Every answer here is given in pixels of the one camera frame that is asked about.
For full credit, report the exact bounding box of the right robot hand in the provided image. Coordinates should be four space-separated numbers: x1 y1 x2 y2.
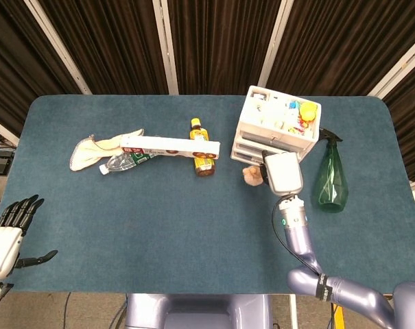
261 149 304 197

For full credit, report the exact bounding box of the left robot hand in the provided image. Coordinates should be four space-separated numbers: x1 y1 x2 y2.
0 194 59 280

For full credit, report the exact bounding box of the small beige object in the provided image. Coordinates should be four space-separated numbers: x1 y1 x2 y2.
241 165 265 187

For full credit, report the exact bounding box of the clear plastic drawer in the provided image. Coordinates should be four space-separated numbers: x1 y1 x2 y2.
239 130 313 154
234 142 268 162
231 152 263 169

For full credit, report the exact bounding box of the white plastic drawer organizer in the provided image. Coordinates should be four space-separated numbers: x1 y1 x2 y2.
230 85 322 169

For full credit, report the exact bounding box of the green plastic spray bottle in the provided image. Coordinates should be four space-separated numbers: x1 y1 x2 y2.
312 127 349 213

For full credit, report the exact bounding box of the yellow round toy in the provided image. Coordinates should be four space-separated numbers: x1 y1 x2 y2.
298 101 318 123

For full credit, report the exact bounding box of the amber tea drink bottle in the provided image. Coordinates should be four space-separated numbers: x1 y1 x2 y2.
189 117 217 178

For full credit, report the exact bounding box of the baking paper box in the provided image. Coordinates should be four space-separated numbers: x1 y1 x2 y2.
119 136 222 160

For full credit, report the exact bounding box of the cream cloth with stitched edge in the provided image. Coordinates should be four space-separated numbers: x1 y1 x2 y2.
69 128 145 171

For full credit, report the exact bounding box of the dark brown curtain panel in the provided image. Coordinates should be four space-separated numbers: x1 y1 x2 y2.
0 0 83 127
167 0 283 95
381 60 415 182
265 0 415 97
38 0 169 95

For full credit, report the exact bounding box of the clear plastic water bottle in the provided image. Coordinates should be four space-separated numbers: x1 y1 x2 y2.
99 152 160 175

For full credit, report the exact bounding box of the purple grey robot torso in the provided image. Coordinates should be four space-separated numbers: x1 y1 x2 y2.
124 293 273 329

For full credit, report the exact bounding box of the white partition post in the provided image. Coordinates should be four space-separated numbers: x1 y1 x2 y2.
23 0 92 95
152 0 180 95
367 30 415 99
0 114 20 147
257 0 294 88

